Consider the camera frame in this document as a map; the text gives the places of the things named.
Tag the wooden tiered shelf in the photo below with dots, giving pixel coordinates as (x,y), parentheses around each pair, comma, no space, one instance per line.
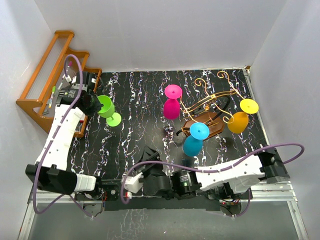
(48,73)

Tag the blue wine glass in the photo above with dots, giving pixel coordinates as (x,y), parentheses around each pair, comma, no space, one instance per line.
(193,144)

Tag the green wine glass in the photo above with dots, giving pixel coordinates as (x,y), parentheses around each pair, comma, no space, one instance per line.
(108,112)

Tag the pink capped marker pen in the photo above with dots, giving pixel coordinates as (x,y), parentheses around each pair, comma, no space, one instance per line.
(66,79)

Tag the orange wine glass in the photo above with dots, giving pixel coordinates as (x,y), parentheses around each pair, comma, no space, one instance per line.
(240,119)

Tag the pink wine glass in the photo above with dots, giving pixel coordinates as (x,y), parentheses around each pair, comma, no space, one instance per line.
(171,108)

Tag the green capped marker pen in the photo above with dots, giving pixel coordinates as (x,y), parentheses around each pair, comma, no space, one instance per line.
(51,96)

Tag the aluminium frame rail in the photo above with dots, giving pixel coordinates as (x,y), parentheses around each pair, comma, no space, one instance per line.
(262,193)

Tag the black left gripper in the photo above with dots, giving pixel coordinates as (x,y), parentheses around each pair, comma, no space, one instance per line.
(96,108)

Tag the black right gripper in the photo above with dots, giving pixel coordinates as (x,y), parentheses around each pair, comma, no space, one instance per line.
(150,155)

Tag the gold wire wine glass rack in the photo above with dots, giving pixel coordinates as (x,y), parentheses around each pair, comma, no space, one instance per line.
(212,110)

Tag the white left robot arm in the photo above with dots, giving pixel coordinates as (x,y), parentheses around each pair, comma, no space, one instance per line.
(49,173)

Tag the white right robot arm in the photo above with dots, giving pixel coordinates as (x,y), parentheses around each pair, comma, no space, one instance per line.
(236,176)

